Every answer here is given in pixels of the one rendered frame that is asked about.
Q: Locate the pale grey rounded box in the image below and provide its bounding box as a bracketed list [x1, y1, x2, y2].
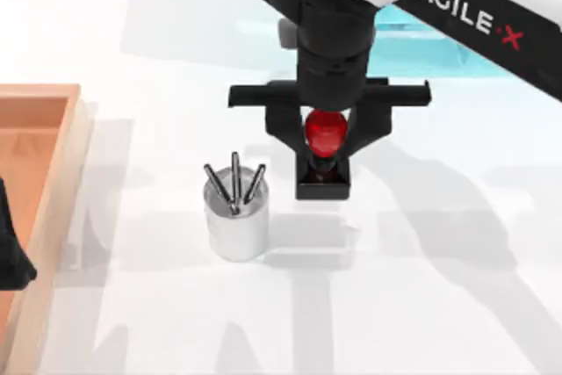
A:
[277, 18, 300, 49]

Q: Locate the light blue rack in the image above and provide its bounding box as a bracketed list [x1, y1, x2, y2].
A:
[236, 5, 510, 83]

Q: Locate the white pen cup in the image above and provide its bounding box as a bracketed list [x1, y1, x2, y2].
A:
[202, 167, 270, 263]

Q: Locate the shallow salmon-coloured box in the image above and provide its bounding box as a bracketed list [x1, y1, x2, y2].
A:
[0, 83, 95, 375]

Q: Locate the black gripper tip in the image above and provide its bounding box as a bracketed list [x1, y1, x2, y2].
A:
[0, 177, 39, 293]

